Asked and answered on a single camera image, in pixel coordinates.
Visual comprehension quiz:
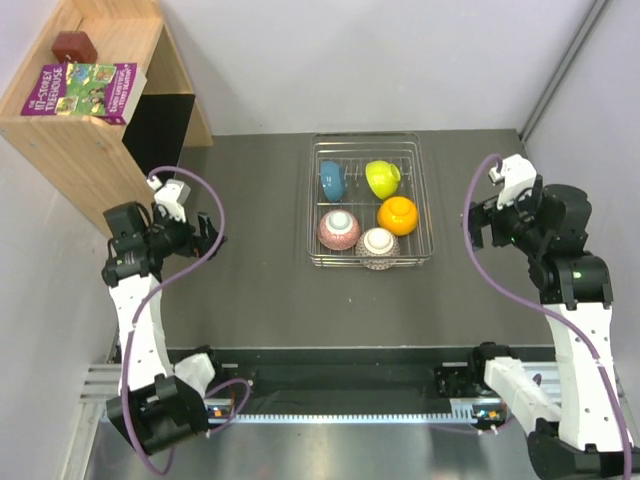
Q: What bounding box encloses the blue bowl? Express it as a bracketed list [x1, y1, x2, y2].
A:
[320, 160, 348, 203]

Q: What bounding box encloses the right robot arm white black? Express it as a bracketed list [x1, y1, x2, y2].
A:
[462, 183, 639, 479]

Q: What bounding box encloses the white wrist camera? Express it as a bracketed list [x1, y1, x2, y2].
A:
[146, 176, 191, 223]
[489, 154, 537, 210]

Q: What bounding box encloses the lime green bowl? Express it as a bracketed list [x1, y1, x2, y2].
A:
[365, 160, 402, 200]

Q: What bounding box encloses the wooden shelf unit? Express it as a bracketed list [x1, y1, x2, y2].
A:
[1, 1, 194, 233]

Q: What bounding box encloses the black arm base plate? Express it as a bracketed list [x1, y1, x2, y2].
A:
[205, 347, 493, 417]

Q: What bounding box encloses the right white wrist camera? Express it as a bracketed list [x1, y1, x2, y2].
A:
[489, 154, 537, 210]

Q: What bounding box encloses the metal wire dish rack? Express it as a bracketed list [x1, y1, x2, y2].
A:
[307, 132, 434, 267]

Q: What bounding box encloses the aluminium rail frame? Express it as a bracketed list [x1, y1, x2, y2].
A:
[59, 349, 640, 480]

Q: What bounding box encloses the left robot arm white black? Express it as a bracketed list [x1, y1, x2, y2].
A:
[102, 202, 227, 456]

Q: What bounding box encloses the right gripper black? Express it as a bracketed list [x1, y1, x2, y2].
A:
[462, 181, 548, 256]

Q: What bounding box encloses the purple treehouse book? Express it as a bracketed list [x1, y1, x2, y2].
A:
[21, 63, 147, 125]

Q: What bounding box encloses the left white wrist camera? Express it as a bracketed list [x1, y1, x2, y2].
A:
[146, 176, 191, 223]

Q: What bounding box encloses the patterned beige upturned bowl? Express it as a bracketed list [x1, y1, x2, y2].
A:
[355, 227, 400, 271]

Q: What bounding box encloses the black white patterned bowl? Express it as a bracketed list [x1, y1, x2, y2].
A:
[317, 209, 361, 251]

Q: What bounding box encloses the orange yellow bowl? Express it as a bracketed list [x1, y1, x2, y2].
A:
[377, 196, 419, 236]

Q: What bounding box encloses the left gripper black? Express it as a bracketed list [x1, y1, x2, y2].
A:
[143, 202, 226, 260]

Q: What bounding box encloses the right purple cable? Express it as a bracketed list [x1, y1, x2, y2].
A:
[462, 153, 636, 480]

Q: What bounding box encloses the dark red block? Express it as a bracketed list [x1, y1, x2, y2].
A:
[51, 31, 98, 63]

